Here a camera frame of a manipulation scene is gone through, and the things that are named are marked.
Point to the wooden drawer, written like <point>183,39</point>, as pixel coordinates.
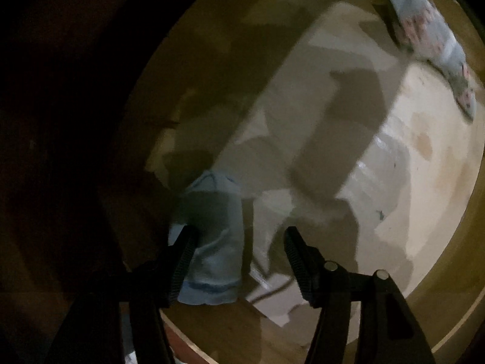
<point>212,83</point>

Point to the light blue sock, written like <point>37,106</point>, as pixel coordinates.
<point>216,227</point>

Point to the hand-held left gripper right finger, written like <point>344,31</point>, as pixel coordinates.
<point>299,265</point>

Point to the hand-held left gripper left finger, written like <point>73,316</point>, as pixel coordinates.
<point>183,261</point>

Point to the white ribbed cloth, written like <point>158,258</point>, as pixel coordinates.
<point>416,197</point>

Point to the floral light underwear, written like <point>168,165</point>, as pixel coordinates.
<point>428,34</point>

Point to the wooden nightstand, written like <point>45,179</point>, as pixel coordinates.
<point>57,159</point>

